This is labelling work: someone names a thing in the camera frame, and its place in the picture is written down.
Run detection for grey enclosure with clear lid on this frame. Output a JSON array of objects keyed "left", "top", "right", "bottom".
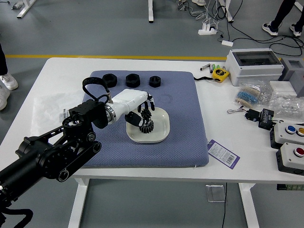
[{"left": 225, "top": 48, "right": 285, "bottom": 86}]

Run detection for button box blue yellow buttons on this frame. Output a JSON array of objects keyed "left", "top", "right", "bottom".
[{"left": 269, "top": 121, "right": 304, "bottom": 150}]

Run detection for white background table leg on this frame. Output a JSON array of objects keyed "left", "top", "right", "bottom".
[
  {"left": 147, "top": 0, "right": 155, "bottom": 24},
  {"left": 16, "top": 0, "right": 36, "bottom": 19},
  {"left": 218, "top": 0, "right": 235, "bottom": 23}
]

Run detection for blue-grey cushion mat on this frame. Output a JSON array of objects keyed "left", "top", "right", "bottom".
[{"left": 80, "top": 70, "right": 209, "bottom": 169}]

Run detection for small black module with wires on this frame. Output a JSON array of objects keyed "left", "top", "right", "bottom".
[{"left": 227, "top": 107, "right": 259, "bottom": 122}]

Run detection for white floor cables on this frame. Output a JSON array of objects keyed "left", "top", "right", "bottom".
[{"left": 190, "top": 0, "right": 226, "bottom": 27}]

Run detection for black hanging cable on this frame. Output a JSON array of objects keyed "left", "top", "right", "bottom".
[{"left": 221, "top": 182, "right": 228, "bottom": 228}]

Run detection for clear bubble bag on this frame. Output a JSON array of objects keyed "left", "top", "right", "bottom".
[{"left": 268, "top": 91, "right": 304, "bottom": 117}]

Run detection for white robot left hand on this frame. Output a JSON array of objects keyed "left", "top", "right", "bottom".
[{"left": 111, "top": 89, "right": 156, "bottom": 128}]

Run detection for large black hex nut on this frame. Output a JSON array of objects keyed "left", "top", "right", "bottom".
[
  {"left": 102, "top": 74, "right": 117, "bottom": 88},
  {"left": 125, "top": 73, "right": 141, "bottom": 88}
]

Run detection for black electronic module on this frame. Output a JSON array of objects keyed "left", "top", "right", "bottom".
[{"left": 257, "top": 108, "right": 277, "bottom": 130}]

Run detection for yellow tape measure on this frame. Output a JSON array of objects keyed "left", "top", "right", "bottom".
[{"left": 212, "top": 68, "right": 230, "bottom": 83}]

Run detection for clear bag of parts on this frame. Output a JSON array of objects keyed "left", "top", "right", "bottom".
[{"left": 238, "top": 79, "right": 273, "bottom": 105}]

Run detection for small black round nut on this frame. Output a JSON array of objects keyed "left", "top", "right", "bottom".
[{"left": 149, "top": 76, "right": 162, "bottom": 88}]

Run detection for white power strip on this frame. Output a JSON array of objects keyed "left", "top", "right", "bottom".
[{"left": 198, "top": 23, "right": 218, "bottom": 36}]

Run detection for clear printed plastic bag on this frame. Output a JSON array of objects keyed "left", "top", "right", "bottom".
[{"left": 33, "top": 92, "right": 83, "bottom": 141}]

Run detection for purple paper tag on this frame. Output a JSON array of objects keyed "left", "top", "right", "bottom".
[{"left": 207, "top": 139, "right": 240, "bottom": 171}]

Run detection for white square plate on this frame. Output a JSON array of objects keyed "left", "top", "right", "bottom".
[{"left": 125, "top": 106, "right": 171, "bottom": 143}]

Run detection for white foam block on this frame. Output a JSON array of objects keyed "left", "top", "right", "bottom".
[{"left": 269, "top": 81, "right": 297, "bottom": 97}]

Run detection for clear plastic holder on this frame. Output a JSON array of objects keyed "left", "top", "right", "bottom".
[{"left": 205, "top": 184, "right": 226, "bottom": 203}]

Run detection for small grey box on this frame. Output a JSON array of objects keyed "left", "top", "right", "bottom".
[{"left": 278, "top": 57, "right": 304, "bottom": 95}]

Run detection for black floor cables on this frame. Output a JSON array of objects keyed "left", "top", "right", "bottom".
[{"left": 213, "top": 4, "right": 304, "bottom": 57}]

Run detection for person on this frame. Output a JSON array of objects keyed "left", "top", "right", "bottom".
[
  {"left": 0, "top": 42, "right": 19, "bottom": 111},
  {"left": 262, "top": 0, "right": 303, "bottom": 38}
]

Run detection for button box red button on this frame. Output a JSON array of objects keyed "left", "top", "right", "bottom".
[{"left": 275, "top": 142, "right": 304, "bottom": 176}]

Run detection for blue resistor strip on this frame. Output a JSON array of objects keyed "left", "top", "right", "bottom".
[{"left": 235, "top": 85, "right": 261, "bottom": 105}]

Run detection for big black gear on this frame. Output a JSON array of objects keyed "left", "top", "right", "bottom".
[{"left": 139, "top": 120, "right": 154, "bottom": 135}]

